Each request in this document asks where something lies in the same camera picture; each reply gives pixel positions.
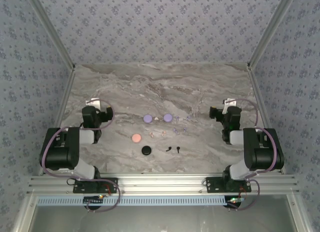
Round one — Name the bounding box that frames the slotted grey cable duct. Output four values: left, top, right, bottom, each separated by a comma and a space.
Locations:
36, 195, 232, 207

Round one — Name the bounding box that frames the aluminium frame post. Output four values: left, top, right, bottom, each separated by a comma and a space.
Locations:
24, 0, 77, 70
246, 0, 300, 70

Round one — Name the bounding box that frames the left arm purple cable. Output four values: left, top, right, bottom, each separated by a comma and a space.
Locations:
41, 98, 122, 214

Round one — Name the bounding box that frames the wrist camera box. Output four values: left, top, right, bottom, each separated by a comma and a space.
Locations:
223, 98, 237, 113
85, 98, 101, 110

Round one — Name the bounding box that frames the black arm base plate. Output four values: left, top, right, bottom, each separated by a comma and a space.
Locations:
72, 177, 119, 194
205, 177, 252, 194

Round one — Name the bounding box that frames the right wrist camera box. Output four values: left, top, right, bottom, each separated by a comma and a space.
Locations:
223, 98, 237, 113

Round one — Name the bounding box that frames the grey metal panel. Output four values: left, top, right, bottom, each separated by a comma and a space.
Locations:
14, 194, 310, 232

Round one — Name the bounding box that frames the black controller board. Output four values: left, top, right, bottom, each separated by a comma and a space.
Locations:
83, 195, 105, 210
225, 196, 247, 210

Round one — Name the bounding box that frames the aluminium table side rail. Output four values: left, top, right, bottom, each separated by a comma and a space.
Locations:
37, 67, 77, 177
247, 67, 287, 175

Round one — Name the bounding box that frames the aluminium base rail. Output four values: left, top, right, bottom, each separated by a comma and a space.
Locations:
26, 173, 300, 195

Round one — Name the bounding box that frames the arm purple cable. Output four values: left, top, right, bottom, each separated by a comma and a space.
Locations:
41, 98, 122, 214
226, 98, 283, 212

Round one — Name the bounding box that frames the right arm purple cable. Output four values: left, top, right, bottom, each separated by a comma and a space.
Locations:
226, 98, 283, 212

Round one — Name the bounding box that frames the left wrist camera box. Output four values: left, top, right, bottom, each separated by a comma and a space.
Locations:
85, 98, 101, 110

